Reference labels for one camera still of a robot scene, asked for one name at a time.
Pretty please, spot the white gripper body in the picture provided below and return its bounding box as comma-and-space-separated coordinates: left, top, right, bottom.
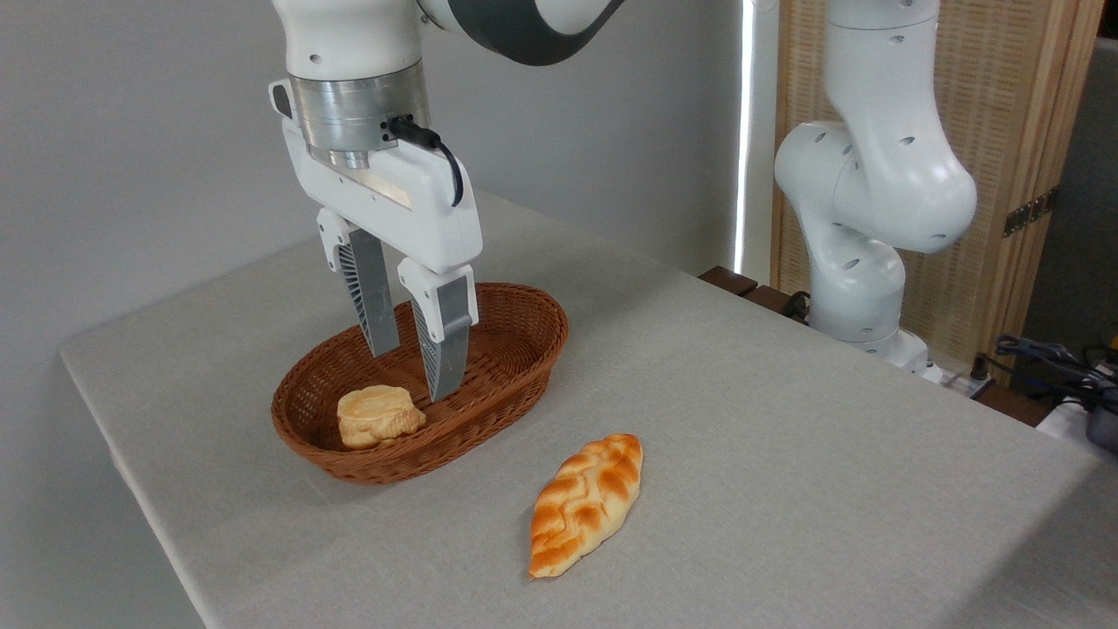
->
269, 80, 484, 274

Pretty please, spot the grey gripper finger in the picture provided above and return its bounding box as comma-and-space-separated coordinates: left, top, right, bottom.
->
317, 208, 401, 358
398, 258, 480, 403

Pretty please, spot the pale round bread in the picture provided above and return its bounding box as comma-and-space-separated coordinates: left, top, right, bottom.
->
336, 384, 428, 451

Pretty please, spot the braided golden bread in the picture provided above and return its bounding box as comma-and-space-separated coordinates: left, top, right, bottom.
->
528, 433, 645, 580

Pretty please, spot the brown wicker basket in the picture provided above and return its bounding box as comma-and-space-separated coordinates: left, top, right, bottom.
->
271, 281, 570, 486

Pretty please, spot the dark wooden base board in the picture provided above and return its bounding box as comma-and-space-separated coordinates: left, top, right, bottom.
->
699, 266, 810, 325

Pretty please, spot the metal screen hinge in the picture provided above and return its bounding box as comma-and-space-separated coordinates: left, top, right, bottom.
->
1003, 188, 1059, 238

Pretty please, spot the wooden folding screen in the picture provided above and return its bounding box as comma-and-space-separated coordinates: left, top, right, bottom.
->
770, 0, 1106, 377

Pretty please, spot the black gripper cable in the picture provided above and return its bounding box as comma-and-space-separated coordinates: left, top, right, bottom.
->
384, 115, 465, 209

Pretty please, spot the bundle of dark cables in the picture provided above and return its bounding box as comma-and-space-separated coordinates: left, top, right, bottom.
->
991, 335, 1118, 411

